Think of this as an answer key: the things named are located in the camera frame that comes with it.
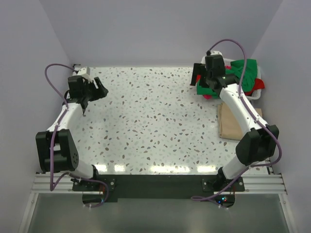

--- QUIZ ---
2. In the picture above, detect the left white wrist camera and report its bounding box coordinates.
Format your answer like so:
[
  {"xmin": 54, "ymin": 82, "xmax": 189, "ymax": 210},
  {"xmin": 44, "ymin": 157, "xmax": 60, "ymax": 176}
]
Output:
[{"xmin": 77, "ymin": 67, "xmax": 93, "ymax": 82}]

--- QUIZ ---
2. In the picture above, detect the pink t shirt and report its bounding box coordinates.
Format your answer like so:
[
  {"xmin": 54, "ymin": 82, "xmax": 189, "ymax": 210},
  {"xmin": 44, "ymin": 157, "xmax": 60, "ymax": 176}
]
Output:
[{"xmin": 202, "ymin": 65, "xmax": 231, "ymax": 100}]

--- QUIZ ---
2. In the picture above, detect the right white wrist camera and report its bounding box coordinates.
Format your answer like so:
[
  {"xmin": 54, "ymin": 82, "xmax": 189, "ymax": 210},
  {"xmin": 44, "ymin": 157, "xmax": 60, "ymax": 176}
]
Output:
[{"xmin": 201, "ymin": 50, "xmax": 223, "ymax": 64}]

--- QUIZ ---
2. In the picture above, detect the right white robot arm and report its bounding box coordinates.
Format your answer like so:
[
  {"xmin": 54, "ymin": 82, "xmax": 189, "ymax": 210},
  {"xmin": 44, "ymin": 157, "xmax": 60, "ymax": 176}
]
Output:
[{"xmin": 191, "ymin": 52, "xmax": 279, "ymax": 191}]

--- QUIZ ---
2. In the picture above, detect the folded beige t shirt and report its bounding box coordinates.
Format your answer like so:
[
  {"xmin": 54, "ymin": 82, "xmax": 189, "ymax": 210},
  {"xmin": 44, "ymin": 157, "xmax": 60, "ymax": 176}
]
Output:
[{"xmin": 217, "ymin": 102, "xmax": 263, "ymax": 141}]

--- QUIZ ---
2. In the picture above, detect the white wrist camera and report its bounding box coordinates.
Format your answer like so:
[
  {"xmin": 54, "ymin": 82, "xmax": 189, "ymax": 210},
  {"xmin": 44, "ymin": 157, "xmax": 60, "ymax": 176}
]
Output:
[
  {"xmin": 77, "ymin": 67, "xmax": 93, "ymax": 82},
  {"xmin": 201, "ymin": 50, "xmax": 223, "ymax": 64}
]

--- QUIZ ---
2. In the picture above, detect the red t shirt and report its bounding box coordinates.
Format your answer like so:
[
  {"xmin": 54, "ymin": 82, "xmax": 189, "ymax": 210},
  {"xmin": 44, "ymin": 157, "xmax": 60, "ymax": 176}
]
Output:
[{"xmin": 245, "ymin": 78, "xmax": 265, "ymax": 96}]

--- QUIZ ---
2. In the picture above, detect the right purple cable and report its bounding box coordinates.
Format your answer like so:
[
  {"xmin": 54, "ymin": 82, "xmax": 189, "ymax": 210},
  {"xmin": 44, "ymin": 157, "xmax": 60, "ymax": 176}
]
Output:
[{"xmin": 190, "ymin": 38, "xmax": 283, "ymax": 203}]

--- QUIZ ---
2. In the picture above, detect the aluminium frame rail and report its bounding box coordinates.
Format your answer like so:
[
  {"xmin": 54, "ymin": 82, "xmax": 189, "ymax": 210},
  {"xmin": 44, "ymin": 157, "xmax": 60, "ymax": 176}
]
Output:
[{"xmin": 31, "ymin": 174, "xmax": 287, "ymax": 194}]

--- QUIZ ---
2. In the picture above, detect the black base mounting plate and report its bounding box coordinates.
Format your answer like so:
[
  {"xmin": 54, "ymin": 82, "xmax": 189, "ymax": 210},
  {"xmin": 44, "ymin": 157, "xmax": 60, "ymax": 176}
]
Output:
[{"xmin": 72, "ymin": 174, "xmax": 244, "ymax": 203}]

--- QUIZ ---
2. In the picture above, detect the green t shirt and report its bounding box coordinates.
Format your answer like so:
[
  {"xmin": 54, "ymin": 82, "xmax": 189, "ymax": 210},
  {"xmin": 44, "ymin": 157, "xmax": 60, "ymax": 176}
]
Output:
[{"xmin": 196, "ymin": 59, "xmax": 258, "ymax": 96}]

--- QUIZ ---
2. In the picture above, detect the purple cable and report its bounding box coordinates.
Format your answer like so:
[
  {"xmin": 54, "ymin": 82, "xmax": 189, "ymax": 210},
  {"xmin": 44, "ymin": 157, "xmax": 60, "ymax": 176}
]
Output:
[
  {"xmin": 45, "ymin": 63, "xmax": 109, "ymax": 208},
  {"xmin": 190, "ymin": 38, "xmax": 283, "ymax": 203}
]

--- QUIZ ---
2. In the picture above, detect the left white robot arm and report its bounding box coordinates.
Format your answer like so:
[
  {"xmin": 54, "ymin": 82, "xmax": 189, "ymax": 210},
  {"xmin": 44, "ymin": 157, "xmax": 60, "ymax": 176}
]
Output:
[{"xmin": 35, "ymin": 75, "xmax": 108, "ymax": 190}]

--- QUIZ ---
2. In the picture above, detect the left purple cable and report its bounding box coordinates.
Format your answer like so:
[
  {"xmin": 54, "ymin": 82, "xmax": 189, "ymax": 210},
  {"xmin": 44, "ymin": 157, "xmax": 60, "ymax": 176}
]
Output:
[{"xmin": 45, "ymin": 63, "xmax": 109, "ymax": 208}]

